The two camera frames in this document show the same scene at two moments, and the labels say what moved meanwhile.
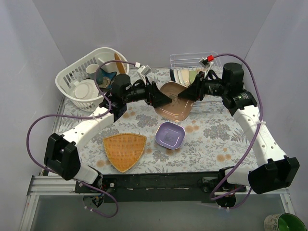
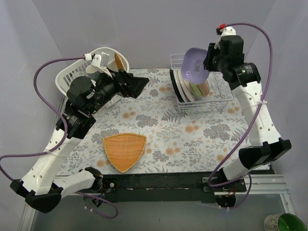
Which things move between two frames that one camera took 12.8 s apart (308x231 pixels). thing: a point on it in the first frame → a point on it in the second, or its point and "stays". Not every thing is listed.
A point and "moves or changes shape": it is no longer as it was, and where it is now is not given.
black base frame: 157,187 stays
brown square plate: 179,108 moves or changes shape
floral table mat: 214,143 stays
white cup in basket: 91,70 stays
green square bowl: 192,74 moves or changes shape
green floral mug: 284,222 stays
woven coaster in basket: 120,65 stays
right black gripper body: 198,86 → 209,57
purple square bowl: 170,135 → 192,68
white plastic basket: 83,83 stays
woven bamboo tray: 124,150 stays
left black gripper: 151,94 → 123,84
